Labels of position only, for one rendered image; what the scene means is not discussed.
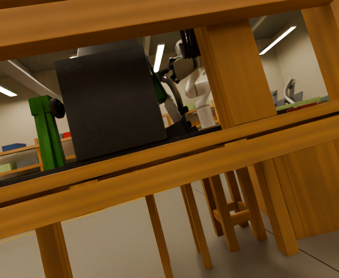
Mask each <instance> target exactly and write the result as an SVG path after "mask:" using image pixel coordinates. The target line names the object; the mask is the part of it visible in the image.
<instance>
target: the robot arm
mask: <svg viewBox="0 0 339 278"><path fill-rule="evenodd" d="M179 43H182V40H179V41H178V42H177V43H176V46H175V51H176V53H177V55H178V56H177V57H175V58H169V63H168V65H167V66H166V68H165V69H163V70H161V71H160V72H159V74H160V75H161V76H162V75H164V74H166V73H168V72H169V71H170V70H172V72H173V75H172V76H170V78H171V79H172V80H173V81H174V82H175V83H176V84H178V83H179V82H180V81H181V80H182V79H184V78H186V77H187V76H188V77H189V78H188V81H187V84H186V87H185V94H186V96H187V97H188V98H194V97H198V96H200V95H202V98H201V99H200V100H198V101H197V102H196V104H195V107H196V110H197V114H198V117H199V120H200V123H201V127H202V129H204V128H207V127H211V126H215V125H218V124H215V122H214V118H213V115H212V112H211V108H210V105H209V102H208V97H209V94H210V92H211V89H210V86H209V82H208V80H203V81H199V82H196V81H197V80H198V78H199V76H200V73H201V67H203V66H204V65H203V61H202V57H201V56H198V57H196V58H194V59H193V58H190V59H189V58H187V59H184V58H183V56H182V54H181V51H180V48H179ZM176 79H177V80H176ZM195 82H196V83H195Z"/></svg>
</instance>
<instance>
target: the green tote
mask: <svg viewBox="0 0 339 278"><path fill-rule="evenodd" d="M320 98H321V96H319V97H315V98H311V99H307V100H303V101H299V102H296V103H291V104H288V105H284V106H279V107H276V111H279V110H282V109H286V108H291V107H293V108H296V107H298V106H301V105H305V104H310V103H314V102H320V101H321V100H320Z"/></svg>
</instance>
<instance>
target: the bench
mask: <svg viewBox="0 0 339 278"><path fill-rule="evenodd" d="M245 136H248V137H249V139H246V138H242V137H245ZM237 138H242V139H238V140H236V139H237ZM336 139H339V99H337V100H333V101H330V102H327V103H322V104H318V105H314V106H310V107H307V108H304V109H299V110H295V111H291V112H288V113H284V114H280V115H276V116H272V117H268V118H265V119H261V120H257V121H253V122H249V123H246V124H242V125H238V126H234V127H230V128H227V129H223V130H219V131H215V132H211V133H207V134H204V135H200V136H196V137H192V138H188V139H185V140H181V141H177V142H173V143H169V144H166V145H162V146H158V147H154V148H150V149H146V150H143V151H139V152H135V153H131V154H127V155H124V156H120V157H116V158H112V159H108V160H105V161H101V162H97V163H93V164H88V165H85V166H82V167H78V168H74V169H70V170H65V171H63V172H59V173H55V174H51V175H47V176H44V177H39V178H36V179H31V180H28V181H24V182H21V183H16V184H13V185H8V186H4V187H2V188H0V239H3V238H7V237H11V236H14V235H17V234H20V233H24V232H27V231H31V230H33V229H35V232H36V236H37V242H38V245H39V250H40V255H41V260H42V264H43V268H44V273H45V278H73V275H72V270H71V265H70V262H69V257H68V252H67V248H66V243H65V239H64V235H63V230H62V225H61V221H64V220H68V219H70V218H74V217H79V216H83V215H86V214H89V213H93V212H96V211H100V210H103V209H105V208H107V207H111V206H115V205H118V204H121V203H124V202H128V201H131V200H135V199H138V198H141V197H144V196H148V195H151V194H155V193H158V192H161V191H164V190H168V189H172V188H175V187H178V186H181V185H185V184H188V183H192V182H194V181H198V180H201V179H205V178H209V177H212V176H215V175H218V174H222V173H225V172H229V171H233V170H237V169H240V168H243V167H247V166H250V165H254V168H255V172H256V175H257V179H258V181H259V185H260V189H261V192H262V196H263V200H264V202H265V206H266V210H267V213H268V217H269V219H270V223H271V227H272V230H273V234H274V237H275V240H276V244H277V248H278V250H280V251H281V252H282V253H284V254H285V255H286V256H292V255H294V254H297V253H300V251H299V247H298V243H297V240H296V237H295V234H294V231H293V227H292V223H291V221H290V217H289V213H288V210H287V207H286V203H285V200H284V197H283V193H282V190H281V186H280V184H279V180H278V176H277V173H276V170H275V166H274V163H273V160H272V159H273V158H276V157H279V156H282V155H285V154H289V153H292V152H295V151H299V150H302V149H305V148H309V147H312V146H316V145H319V144H322V143H325V142H329V141H333V140H336ZM183 153H186V156H184V157H180V158H177V159H172V160H170V161H166V162H162V163H158V164H155V165H150V166H148V167H144V168H140V169H136V170H133V171H130V172H129V171H128V168H132V167H136V166H139V165H142V164H146V163H150V162H154V161H158V160H161V159H164V158H169V157H172V156H176V155H179V154H183ZM80 181H81V182H80ZM77 182H79V183H77ZM73 183H77V184H74V185H72V186H70V187H69V188H68V189H64V190H60V191H57V192H54V193H52V192H51V189H55V188H59V187H62V186H65V185H69V184H73Z"/></svg>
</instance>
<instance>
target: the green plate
mask: <svg viewBox="0 0 339 278"><path fill-rule="evenodd" d="M150 71H151V73H152V75H153V79H154V85H155V92H156V94H157V98H158V103H159V105H160V104H162V103H165V101H166V98H167V95H168V94H167V92H166V91H165V89H164V87H163V85H162V84H161V82H160V80H159V78H158V77H157V75H156V73H155V71H154V69H153V68H152V67H151V68H150Z"/></svg>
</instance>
